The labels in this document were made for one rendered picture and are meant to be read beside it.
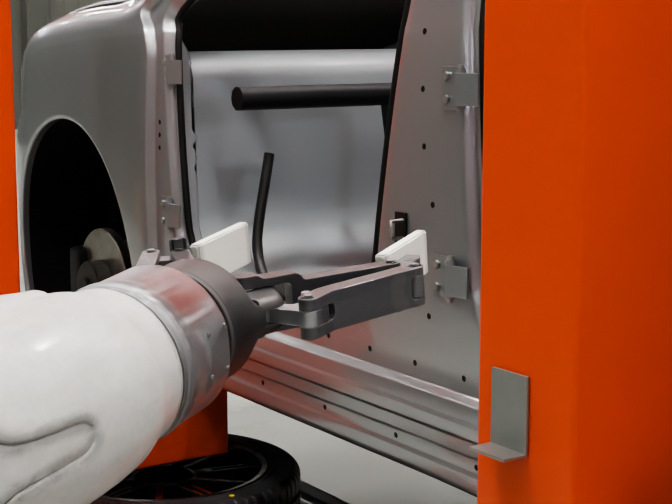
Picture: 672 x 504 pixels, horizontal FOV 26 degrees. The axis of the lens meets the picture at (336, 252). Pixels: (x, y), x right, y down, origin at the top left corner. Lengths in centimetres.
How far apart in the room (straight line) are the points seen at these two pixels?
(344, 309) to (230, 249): 18
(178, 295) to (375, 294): 14
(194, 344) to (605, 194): 82
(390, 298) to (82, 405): 26
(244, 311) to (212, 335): 5
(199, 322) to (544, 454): 85
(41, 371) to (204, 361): 13
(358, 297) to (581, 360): 69
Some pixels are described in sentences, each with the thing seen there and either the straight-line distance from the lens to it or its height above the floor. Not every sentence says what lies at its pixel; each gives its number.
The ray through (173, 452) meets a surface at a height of 55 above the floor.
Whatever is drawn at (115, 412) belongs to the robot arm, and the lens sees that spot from 70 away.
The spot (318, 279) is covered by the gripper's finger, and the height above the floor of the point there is 141.
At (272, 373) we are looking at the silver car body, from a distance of 308.
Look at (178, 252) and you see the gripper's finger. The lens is 97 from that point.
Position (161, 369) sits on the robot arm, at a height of 139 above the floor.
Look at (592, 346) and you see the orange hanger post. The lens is 154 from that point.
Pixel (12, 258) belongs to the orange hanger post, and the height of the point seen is 105.
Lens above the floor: 156
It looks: 9 degrees down
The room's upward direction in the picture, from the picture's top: straight up
